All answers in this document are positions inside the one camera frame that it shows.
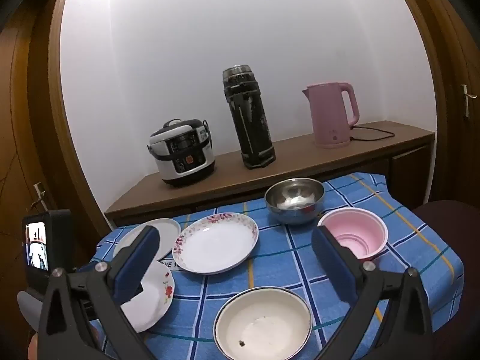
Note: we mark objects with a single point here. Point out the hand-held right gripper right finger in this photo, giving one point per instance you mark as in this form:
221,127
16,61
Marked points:
333,266

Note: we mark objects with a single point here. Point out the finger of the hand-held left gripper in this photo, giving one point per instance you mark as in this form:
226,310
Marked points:
85,268

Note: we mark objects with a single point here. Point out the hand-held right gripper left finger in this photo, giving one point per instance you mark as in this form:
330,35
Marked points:
137,266

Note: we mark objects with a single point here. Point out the white bowl with red flower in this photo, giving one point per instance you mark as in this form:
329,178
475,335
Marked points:
157,292

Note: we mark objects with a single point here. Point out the pink plastic bowl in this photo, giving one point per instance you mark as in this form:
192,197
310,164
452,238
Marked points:
356,228

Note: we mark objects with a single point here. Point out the plain white plate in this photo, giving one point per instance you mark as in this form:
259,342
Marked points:
168,232

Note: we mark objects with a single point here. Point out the white plate with floral rim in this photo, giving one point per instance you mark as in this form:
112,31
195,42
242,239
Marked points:
213,245

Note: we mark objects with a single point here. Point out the cream enamel bowl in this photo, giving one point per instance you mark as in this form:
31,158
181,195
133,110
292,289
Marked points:
262,326

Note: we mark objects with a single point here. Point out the blue plaid tablecloth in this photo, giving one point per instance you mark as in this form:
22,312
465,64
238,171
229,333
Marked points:
281,266

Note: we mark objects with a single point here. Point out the white and black rice cooker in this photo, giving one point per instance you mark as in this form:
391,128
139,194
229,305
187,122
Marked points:
183,153

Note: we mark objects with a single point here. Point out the wooden door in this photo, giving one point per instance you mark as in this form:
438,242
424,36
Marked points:
22,120
457,45

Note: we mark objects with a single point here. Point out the brown wooden sideboard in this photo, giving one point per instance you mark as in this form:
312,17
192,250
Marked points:
232,174

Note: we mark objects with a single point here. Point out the pink electric kettle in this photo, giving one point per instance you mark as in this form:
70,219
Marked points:
330,116

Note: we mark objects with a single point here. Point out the black thermos flask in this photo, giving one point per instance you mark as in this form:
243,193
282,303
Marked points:
251,127

